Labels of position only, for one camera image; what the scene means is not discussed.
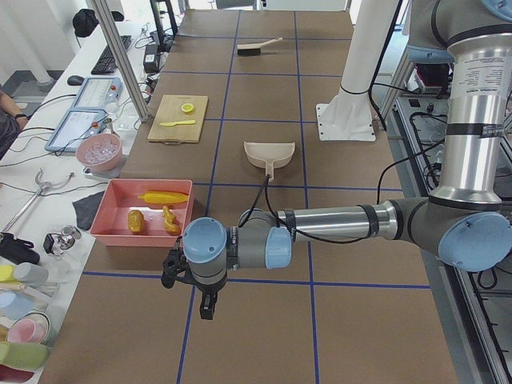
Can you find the beige brush black bristles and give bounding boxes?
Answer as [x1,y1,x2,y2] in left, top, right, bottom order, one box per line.
[237,37,283,57]

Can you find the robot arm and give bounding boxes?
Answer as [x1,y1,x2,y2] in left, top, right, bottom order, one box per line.
[161,1,511,319]

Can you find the pink cup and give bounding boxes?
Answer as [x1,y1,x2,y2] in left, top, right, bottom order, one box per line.
[6,313,51,344]

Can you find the pink plastic bin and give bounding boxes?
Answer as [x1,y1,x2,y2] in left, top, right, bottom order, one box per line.
[90,179,194,247]

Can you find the beige plastic dustpan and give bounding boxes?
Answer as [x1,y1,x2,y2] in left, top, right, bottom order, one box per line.
[243,142,295,182]

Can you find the wooden cutting board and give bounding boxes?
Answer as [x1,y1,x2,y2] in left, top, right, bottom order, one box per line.
[147,94,209,144]

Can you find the brown toy potato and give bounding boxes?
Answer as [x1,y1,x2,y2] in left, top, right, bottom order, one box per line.
[127,210,146,234]

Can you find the lower teach pendant tablet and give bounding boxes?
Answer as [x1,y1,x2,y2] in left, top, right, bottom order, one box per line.
[45,108,106,153]

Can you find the black computer mouse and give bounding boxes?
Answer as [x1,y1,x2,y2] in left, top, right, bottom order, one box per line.
[66,75,85,86]

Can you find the yellow toy lemon slices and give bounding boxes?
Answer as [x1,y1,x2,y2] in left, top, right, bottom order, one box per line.
[181,102,195,114]

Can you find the yellow toy corn cob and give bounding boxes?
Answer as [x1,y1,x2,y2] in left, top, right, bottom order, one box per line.
[137,190,189,205]

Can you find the grey cup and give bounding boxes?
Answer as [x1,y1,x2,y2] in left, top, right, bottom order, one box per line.
[13,262,49,286]

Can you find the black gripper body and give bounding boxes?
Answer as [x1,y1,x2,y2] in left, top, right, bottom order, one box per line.
[161,238,227,294]

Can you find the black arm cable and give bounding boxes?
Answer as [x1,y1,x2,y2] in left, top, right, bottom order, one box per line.
[239,0,405,243]

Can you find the yellow plastic toy knife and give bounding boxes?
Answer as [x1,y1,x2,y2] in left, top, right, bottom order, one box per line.
[159,119,196,127]

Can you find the green cup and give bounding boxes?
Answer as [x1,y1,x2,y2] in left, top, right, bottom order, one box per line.
[1,342,50,371]

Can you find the dark grey cloth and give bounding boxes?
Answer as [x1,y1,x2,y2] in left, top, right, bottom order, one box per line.
[72,191,104,230]

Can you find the teach pendant tablet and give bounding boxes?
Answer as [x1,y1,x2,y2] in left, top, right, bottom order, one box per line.
[72,76,122,109]
[45,108,106,153]

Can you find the black power adapter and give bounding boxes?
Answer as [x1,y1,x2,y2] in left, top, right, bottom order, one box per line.
[143,44,160,74]

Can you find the upper teach pendant tablet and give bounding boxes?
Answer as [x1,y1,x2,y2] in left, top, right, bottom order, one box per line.
[72,76,122,109]

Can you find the black computer keyboard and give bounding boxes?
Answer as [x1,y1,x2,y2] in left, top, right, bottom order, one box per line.
[90,35,132,75]

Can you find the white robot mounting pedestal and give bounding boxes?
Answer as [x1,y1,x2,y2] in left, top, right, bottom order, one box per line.
[316,0,402,142]

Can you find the tan toy ginger root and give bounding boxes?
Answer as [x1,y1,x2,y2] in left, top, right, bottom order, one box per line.
[162,206,182,236]

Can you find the aluminium frame post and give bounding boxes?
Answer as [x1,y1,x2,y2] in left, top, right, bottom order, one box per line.
[90,0,150,122]

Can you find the pink bowl with ice cubes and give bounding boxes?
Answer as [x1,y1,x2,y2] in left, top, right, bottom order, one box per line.
[76,134,122,173]

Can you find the metal grabber tool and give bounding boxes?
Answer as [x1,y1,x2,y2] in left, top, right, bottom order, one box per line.
[2,168,75,232]

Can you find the light blue cup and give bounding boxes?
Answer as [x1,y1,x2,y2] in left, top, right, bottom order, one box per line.
[0,291,34,320]

